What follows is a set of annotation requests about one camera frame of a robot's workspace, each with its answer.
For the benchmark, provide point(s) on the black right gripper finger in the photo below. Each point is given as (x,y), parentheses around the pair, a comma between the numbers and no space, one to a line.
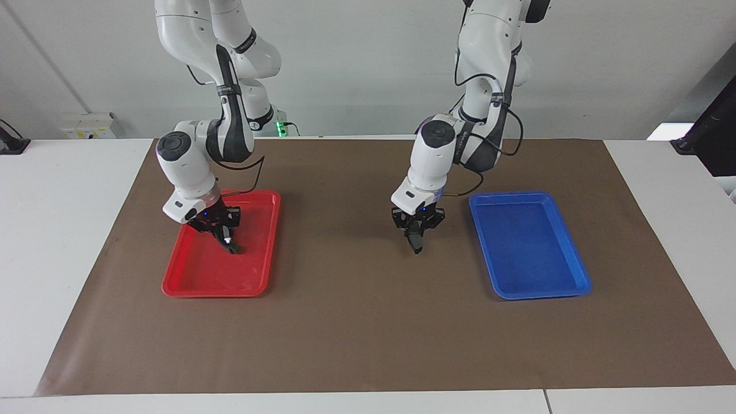
(221,234)
(236,221)

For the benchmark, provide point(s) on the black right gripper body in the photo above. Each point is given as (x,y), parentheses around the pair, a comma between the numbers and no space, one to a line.
(213,217)

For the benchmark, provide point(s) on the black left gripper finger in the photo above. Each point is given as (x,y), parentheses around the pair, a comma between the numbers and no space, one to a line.
(409,233)
(425,230)

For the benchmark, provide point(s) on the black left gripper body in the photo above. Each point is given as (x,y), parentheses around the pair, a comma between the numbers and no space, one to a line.
(420,217)

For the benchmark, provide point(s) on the dark brake pad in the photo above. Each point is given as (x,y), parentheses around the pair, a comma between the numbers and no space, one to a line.
(418,247)

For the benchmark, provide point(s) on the curved brake shoe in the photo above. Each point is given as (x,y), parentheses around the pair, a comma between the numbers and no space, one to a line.
(234,249)

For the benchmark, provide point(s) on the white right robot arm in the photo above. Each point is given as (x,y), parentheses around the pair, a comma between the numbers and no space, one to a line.
(184,167)

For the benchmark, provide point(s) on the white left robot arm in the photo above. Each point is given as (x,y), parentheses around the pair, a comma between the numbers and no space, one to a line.
(431,161)

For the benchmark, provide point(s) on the red plastic tray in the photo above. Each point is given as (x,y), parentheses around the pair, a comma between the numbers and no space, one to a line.
(195,270)

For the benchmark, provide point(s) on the brown paper table mat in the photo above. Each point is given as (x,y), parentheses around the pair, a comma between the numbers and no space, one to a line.
(374,322)

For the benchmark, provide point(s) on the blue plastic tray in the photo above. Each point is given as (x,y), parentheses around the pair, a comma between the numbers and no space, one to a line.
(529,247)

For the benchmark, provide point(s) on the black clamp device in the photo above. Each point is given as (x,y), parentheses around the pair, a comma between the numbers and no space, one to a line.
(11,144)

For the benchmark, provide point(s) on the black monitor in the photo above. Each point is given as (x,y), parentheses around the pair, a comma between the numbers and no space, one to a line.
(719,138)

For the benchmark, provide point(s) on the white wall socket box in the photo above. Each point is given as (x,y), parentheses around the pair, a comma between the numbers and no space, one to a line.
(86,126)

